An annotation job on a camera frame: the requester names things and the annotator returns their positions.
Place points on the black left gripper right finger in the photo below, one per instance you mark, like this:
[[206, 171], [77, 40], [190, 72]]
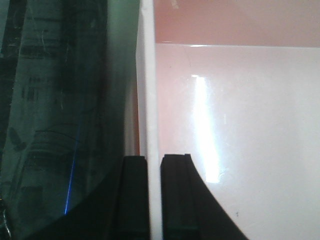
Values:
[[189, 210]]

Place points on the pink plastic bin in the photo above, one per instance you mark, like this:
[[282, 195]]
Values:
[[235, 84]]

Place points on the stainless steel shelf cart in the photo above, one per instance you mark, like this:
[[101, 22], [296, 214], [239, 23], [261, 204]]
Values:
[[65, 72]]

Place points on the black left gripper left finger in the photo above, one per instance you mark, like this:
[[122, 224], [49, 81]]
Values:
[[117, 209]]

